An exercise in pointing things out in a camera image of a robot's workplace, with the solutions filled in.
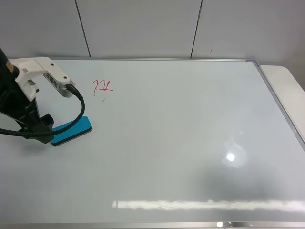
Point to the red marker scribble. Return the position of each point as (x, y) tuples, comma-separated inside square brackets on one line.
[(101, 88)]

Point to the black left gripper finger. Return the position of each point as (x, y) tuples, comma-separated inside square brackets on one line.
[(45, 124)]

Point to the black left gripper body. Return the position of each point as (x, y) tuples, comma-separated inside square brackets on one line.
[(13, 101)]

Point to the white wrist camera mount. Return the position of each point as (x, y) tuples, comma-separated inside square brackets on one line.
[(30, 68)]

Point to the white whiteboard with aluminium frame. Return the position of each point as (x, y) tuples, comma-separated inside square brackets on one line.
[(177, 144)]

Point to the teal whiteboard eraser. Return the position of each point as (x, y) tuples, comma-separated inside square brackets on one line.
[(83, 126)]

